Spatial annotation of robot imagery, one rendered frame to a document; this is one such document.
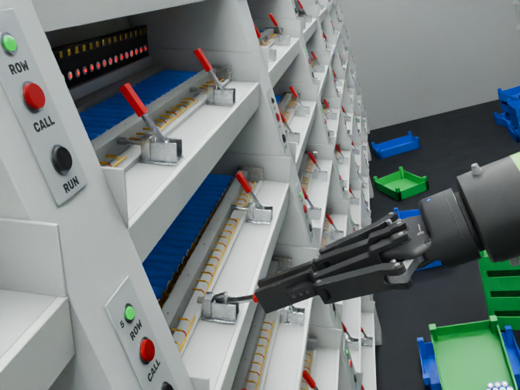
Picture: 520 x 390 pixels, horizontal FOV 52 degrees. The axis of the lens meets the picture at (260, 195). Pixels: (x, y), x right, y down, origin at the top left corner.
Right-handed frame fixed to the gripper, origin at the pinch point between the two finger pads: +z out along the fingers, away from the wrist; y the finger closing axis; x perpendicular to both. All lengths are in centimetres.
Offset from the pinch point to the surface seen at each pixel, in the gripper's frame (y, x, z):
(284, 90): 114, 6, 15
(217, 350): -6.1, -1.0, 8.4
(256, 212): 25.7, 1.3, 8.8
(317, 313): 45, -31, 15
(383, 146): 343, -93, 15
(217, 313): -1.0, 0.5, 9.0
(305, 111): 96, 0, 8
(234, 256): 14.1, 0.3, 10.5
